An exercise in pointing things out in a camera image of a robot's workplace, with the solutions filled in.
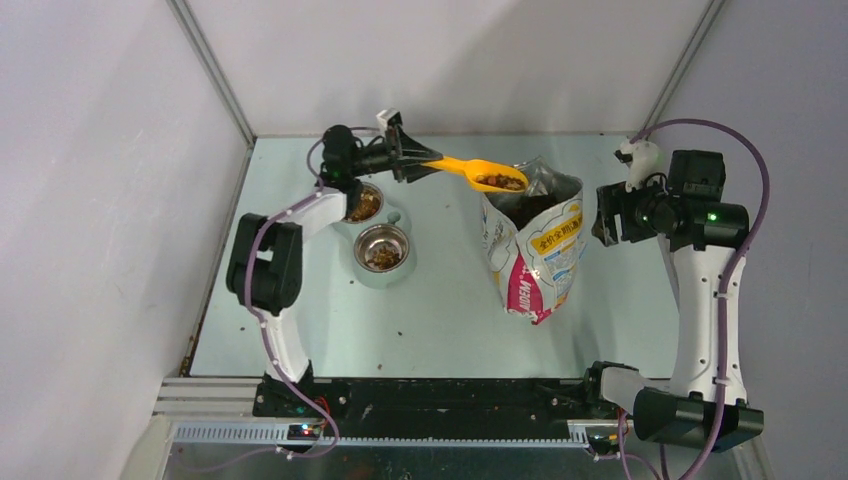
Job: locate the kibble in near bowl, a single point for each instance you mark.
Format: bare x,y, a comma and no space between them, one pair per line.
383,257

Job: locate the kibble in bowl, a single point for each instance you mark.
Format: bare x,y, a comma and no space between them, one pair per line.
364,205
383,257

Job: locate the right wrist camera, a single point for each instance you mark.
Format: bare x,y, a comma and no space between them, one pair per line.
642,158

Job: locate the yellow plastic scoop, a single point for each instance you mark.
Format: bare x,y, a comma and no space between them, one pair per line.
470,169

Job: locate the mint double bowl stand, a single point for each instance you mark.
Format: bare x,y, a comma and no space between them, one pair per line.
375,208

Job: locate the far steel bowl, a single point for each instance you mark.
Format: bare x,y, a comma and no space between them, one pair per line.
368,204

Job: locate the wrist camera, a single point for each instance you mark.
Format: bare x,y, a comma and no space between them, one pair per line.
388,120
642,158

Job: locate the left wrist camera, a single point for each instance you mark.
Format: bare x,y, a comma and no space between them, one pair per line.
388,120

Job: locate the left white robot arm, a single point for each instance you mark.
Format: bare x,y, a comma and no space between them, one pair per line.
266,266

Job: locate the brown kibble in bag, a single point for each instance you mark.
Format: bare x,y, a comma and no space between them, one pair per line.
521,210

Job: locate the pet food bag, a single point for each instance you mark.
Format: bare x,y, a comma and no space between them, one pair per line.
535,268

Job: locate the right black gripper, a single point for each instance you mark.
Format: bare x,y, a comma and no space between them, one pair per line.
613,199

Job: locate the kibble in scoop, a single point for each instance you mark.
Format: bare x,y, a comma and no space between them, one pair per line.
500,182

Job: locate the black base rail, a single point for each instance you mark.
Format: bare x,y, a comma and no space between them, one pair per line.
439,409

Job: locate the steel bowl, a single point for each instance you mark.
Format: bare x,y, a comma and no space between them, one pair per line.
368,204
383,233

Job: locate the near steel bowl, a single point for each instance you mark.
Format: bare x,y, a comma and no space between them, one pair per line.
383,233

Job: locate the kibble in far bowl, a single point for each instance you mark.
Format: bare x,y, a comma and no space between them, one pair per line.
364,205

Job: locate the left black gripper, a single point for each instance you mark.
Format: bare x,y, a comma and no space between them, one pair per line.
403,153

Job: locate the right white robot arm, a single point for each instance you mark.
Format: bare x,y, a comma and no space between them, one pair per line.
705,404

